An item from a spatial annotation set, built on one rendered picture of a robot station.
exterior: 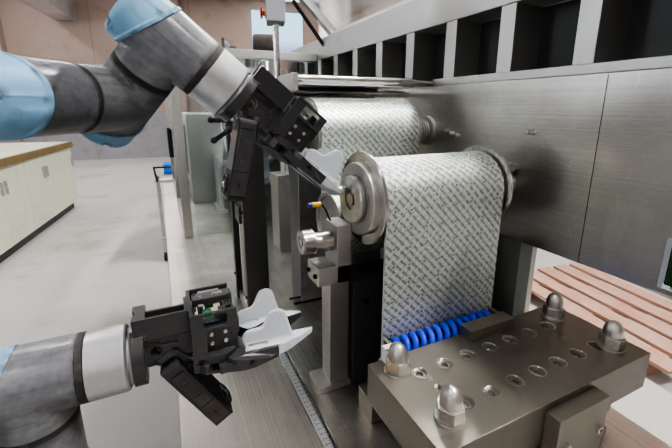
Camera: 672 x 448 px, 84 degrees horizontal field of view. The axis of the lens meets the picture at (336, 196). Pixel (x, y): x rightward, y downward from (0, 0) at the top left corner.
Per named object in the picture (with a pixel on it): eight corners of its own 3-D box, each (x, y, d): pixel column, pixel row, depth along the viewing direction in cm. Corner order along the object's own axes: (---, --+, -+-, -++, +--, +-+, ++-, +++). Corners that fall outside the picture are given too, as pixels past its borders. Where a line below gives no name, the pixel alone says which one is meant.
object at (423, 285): (380, 357, 60) (383, 250, 56) (487, 322, 70) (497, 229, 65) (382, 359, 60) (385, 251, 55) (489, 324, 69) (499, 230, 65)
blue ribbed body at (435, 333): (384, 352, 59) (385, 333, 58) (484, 320, 68) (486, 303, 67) (397, 366, 56) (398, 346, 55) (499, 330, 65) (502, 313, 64)
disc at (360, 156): (334, 206, 68) (350, 134, 60) (337, 206, 68) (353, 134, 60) (371, 264, 58) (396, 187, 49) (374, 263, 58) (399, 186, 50)
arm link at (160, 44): (113, 29, 47) (151, -27, 44) (189, 89, 52) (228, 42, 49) (87, 40, 40) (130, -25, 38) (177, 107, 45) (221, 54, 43)
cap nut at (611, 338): (590, 343, 58) (595, 317, 57) (604, 337, 60) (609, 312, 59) (616, 356, 55) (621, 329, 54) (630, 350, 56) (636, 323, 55)
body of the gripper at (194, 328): (242, 307, 44) (125, 333, 38) (247, 370, 45) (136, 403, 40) (231, 280, 50) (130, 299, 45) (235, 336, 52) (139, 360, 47)
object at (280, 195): (264, 242, 138) (257, 83, 125) (300, 237, 144) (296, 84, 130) (275, 256, 126) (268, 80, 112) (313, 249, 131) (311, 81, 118)
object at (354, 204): (352, 233, 58) (335, 199, 63) (363, 231, 59) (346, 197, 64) (366, 200, 53) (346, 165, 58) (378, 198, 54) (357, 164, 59)
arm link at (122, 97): (23, 108, 42) (72, 33, 39) (101, 108, 53) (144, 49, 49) (73, 159, 42) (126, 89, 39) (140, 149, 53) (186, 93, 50)
